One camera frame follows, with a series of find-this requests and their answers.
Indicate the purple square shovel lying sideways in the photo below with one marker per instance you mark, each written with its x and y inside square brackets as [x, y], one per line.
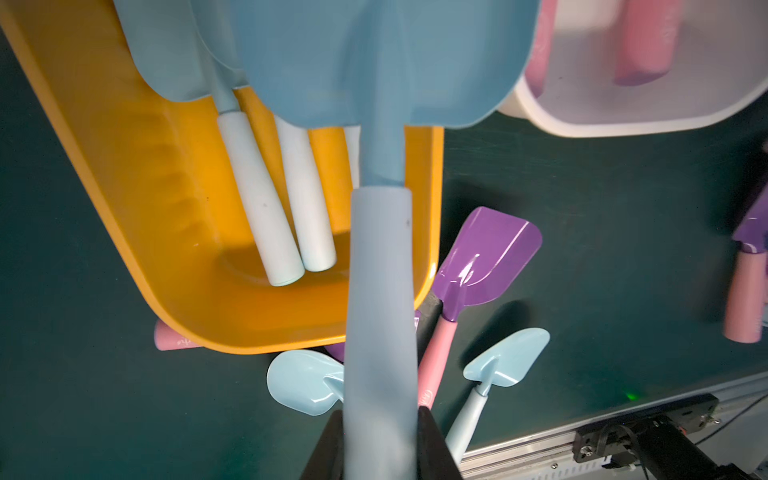
[167, 339]

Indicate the purple square shovel pink handle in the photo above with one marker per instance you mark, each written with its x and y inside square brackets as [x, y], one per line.
[490, 251]

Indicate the aluminium rail front frame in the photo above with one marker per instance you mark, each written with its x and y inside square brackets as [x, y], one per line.
[709, 431]

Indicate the white plastic storage box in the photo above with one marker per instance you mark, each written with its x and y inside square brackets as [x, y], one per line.
[719, 68]

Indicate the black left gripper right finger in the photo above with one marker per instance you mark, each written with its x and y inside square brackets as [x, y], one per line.
[434, 460]

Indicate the purple pointed shovel pink handle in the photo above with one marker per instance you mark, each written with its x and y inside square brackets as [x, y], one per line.
[537, 66]

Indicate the yellow plastic storage box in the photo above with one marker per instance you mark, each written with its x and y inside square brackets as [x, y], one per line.
[159, 177]

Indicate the light blue pointed shovel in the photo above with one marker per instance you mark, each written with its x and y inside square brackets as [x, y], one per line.
[185, 51]
[504, 364]

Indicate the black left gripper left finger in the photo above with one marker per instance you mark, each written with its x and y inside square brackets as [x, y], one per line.
[327, 459]

